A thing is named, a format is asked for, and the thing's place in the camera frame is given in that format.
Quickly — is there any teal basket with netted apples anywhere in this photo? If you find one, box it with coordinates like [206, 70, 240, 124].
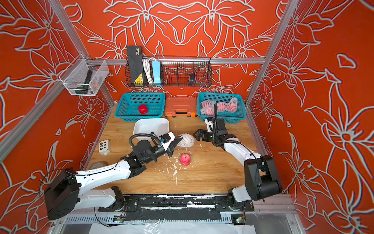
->
[197, 92, 246, 124]

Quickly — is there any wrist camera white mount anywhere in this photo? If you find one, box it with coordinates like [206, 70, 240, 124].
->
[160, 132, 175, 144]
[205, 117, 215, 132]

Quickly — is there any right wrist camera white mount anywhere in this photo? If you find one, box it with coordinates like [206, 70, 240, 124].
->
[205, 117, 215, 132]

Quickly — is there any white plastic tray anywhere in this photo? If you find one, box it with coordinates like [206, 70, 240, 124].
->
[133, 118, 169, 136]

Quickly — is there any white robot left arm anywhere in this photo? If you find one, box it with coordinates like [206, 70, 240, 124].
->
[43, 132, 183, 220]

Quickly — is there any light blue flat box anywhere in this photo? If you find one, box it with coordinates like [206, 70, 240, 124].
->
[152, 60, 161, 85]

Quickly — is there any black wire wall basket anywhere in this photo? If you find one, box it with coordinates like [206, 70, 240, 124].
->
[125, 57, 213, 87]

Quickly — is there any clear tape roll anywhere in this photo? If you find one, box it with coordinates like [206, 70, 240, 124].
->
[89, 161, 108, 170]

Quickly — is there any white foam net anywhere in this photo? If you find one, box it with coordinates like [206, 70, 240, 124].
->
[177, 133, 195, 148]
[141, 123, 169, 136]

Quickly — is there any clear acrylic wall box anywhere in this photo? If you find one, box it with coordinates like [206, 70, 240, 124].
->
[58, 54, 109, 97]

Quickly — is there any teal empty basket left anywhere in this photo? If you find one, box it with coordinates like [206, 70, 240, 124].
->
[115, 93, 166, 122]

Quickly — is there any dark green tool handle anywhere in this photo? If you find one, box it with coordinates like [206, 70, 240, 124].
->
[75, 70, 93, 95]

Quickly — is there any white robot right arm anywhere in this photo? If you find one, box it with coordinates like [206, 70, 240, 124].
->
[193, 117, 282, 207]

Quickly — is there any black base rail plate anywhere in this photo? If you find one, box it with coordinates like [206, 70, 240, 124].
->
[95, 194, 254, 225]

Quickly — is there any orange plastic tool case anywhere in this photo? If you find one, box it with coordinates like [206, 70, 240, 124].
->
[164, 97, 198, 118]

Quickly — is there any white coiled cable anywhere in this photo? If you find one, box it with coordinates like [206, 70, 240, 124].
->
[142, 58, 155, 85]

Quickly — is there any black box with yellow label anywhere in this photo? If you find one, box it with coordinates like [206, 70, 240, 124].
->
[127, 46, 144, 86]

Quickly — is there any white button control box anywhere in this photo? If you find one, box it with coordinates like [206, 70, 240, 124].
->
[98, 139, 111, 156]

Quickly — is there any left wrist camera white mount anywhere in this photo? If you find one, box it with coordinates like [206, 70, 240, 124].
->
[160, 132, 175, 144]

